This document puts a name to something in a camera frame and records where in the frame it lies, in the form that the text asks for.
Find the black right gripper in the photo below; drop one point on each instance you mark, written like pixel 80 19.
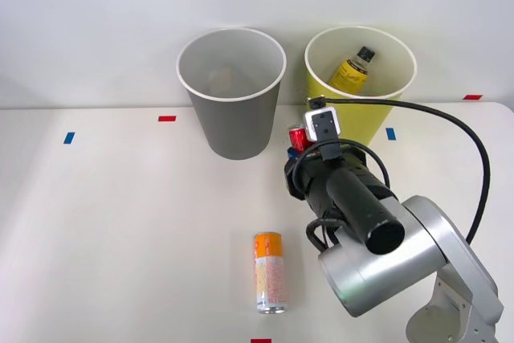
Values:
pixel 309 174

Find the red drink can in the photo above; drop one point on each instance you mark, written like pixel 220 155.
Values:
pixel 297 139

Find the silver and black right arm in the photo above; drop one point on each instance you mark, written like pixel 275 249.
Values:
pixel 381 274

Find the grey plastic waste bin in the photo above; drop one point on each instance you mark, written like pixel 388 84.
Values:
pixel 237 126

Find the yellow-green plastic waste bin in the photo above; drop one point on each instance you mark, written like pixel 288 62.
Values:
pixel 361 116

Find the yellow bottle with black cap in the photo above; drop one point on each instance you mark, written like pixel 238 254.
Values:
pixel 350 73

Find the orange and white drink can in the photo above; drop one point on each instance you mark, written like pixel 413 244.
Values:
pixel 270 274

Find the pale grey wrist camera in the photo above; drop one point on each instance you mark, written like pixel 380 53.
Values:
pixel 322 124

